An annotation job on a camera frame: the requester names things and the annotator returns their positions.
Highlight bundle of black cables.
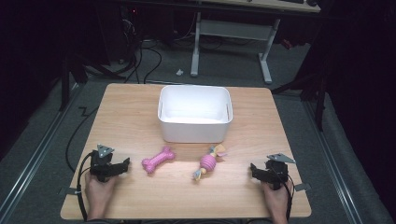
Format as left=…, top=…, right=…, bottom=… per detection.
left=120, top=12, right=163, bottom=85

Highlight black floor cable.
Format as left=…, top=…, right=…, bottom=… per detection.
left=64, top=105, right=100, bottom=174

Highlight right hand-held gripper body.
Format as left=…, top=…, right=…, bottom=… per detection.
left=263, top=152, right=297, bottom=191

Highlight pink spiky bone toy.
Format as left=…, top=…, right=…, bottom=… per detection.
left=141, top=146, right=177, bottom=175

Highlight black metal stand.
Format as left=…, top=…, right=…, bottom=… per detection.
left=271, top=59, right=331, bottom=133
left=58, top=50, right=127, bottom=112

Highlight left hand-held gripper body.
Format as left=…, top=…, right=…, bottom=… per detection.
left=89, top=143, right=116, bottom=183

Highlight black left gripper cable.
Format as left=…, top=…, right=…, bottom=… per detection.
left=76, top=151, right=93, bottom=221

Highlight grey metal bracket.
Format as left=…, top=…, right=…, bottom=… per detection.
left=57, top=186, right=82, bottom=196
left=293, top=182, right=312, bottom=192

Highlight grey-legged desk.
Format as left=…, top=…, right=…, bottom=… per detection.
left=190, top=0, right=322, bottom=86

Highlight metal floor rail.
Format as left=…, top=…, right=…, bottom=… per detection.
left=302, top=99, right=366, bottom=224
left=0, top=83, right=84, bottom=223

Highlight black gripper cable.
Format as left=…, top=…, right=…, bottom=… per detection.
left=284, top=173, right=296, bottom=220
left=76, top=151, right=93, bottom=221

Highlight pink ball rope toy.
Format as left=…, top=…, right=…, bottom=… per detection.
left=191, top=144, right=228, bottom=182

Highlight person's left hand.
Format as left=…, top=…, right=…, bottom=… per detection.
left=84, top=172, right=118, bottom=211

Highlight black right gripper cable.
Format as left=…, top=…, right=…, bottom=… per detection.
left=284, top=173, right=296, bottom=220

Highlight person's right hand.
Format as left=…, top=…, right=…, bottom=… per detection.
left=261, top=179, right=294, bottom=214

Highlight white plastic bin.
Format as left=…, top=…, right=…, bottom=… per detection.
left=157, top=84, right=233, bottom=144

